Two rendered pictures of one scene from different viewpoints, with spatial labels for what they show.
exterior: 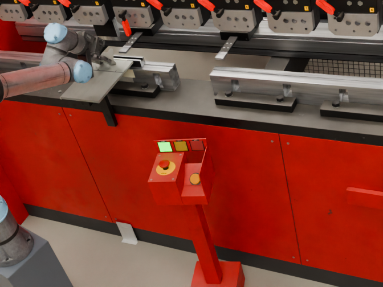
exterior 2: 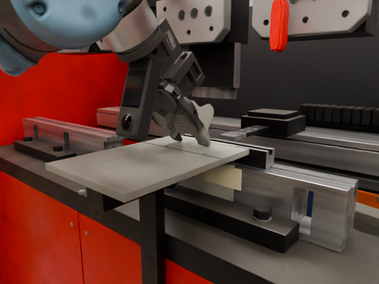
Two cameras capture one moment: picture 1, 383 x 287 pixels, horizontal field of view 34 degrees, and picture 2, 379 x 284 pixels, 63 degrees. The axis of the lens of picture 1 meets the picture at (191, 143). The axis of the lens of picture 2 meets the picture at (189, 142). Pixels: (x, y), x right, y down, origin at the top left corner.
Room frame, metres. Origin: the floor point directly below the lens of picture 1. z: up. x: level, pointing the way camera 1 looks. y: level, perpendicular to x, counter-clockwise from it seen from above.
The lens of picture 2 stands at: (1.64, 0.19, 1.13)
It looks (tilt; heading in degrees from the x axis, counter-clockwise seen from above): 13 degrees down; 4
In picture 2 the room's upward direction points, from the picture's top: straight up
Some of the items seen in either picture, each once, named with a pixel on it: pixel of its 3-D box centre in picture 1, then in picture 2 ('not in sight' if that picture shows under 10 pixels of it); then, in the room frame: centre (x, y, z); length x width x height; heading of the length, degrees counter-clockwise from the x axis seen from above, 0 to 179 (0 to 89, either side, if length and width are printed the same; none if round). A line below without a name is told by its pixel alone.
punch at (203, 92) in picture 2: (106, 29); (213, 71); (2.22, 0.19, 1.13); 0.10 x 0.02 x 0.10; 54
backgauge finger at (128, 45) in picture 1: (137, 33); (258, 124); (2.35, 0.09, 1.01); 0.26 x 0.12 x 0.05; 144
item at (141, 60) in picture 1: (121, 60); (220, 149); (2.21, 0.18, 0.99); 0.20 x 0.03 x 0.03; 54
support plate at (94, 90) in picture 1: (97, 79); (155, 158); (2.10, 0.28, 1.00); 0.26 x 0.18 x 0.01; 144
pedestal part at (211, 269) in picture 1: (201, 237); not in sight; (1.72, 0.07, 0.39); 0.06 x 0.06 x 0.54; 68
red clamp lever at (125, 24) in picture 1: (126, 23); (281, 13); (2.08, 0.10, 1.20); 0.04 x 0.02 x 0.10; 144
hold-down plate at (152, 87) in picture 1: (125, 88); (210, 209); (2.15, 0.19, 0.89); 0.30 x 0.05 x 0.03; 54
